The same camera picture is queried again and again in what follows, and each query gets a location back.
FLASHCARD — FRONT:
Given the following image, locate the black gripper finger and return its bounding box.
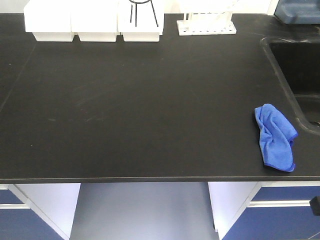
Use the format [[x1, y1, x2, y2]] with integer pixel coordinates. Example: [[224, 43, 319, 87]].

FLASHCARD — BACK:
[[309, 196, 320, 216]]

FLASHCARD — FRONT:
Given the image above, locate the blue microfiber cloth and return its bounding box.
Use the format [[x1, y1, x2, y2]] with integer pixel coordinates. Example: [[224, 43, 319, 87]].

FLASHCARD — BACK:
[[254, 103, 298, 173]]

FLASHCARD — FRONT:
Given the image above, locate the right blue white cabinet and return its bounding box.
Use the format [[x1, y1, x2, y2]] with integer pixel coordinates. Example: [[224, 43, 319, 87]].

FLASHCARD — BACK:
[[208, 181, 320, 240]]

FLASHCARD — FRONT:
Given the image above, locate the blue white cabinet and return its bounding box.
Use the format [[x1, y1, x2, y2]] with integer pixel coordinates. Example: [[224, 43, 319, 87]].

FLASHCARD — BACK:
[[208, 181, 320, 240], [0, 183, 81, 240]]

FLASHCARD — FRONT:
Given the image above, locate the black lab sink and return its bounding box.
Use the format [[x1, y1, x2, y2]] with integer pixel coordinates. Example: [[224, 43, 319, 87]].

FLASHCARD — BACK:
[[260, 37, 320, 135]]

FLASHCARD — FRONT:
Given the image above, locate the dark blue device base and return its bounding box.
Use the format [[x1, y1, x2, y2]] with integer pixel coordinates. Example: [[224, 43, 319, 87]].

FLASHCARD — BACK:
[[274, 0, 320, 25]]

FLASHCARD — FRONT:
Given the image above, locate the white test tube rack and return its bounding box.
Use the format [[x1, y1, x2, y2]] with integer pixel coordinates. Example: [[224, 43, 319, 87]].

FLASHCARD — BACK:
[[177, 0, 238, 36]]

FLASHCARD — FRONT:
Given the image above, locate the right white plastic bin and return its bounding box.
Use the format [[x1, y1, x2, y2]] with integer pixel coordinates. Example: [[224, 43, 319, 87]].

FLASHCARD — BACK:
[[117, 0, 164, 42]]

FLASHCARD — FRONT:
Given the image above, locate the white plastic bin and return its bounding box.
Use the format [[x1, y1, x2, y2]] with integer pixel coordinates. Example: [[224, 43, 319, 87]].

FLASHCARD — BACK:
[[117, 0, 164, 42], [71, 0, 119, 42], [23, 0, 75, 42]]

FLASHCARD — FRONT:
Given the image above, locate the left blue white cabinet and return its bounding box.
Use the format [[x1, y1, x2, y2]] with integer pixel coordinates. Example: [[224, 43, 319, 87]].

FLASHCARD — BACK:
[[0, 183, 81, 240]]

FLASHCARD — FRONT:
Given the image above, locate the middle white plastic bin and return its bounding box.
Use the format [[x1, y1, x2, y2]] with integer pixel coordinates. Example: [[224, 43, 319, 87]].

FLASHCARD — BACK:
[[71, 0, 119, 42]]

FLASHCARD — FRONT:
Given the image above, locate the left white plastic bin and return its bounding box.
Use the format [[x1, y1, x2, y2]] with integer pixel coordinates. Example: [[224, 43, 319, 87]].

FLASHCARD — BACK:
[[23, 0, 75, 42]]

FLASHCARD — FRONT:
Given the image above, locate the black wire tripod stand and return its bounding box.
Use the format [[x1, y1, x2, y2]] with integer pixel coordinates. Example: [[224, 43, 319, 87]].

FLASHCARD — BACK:
[[129, 0, 159, 27]]

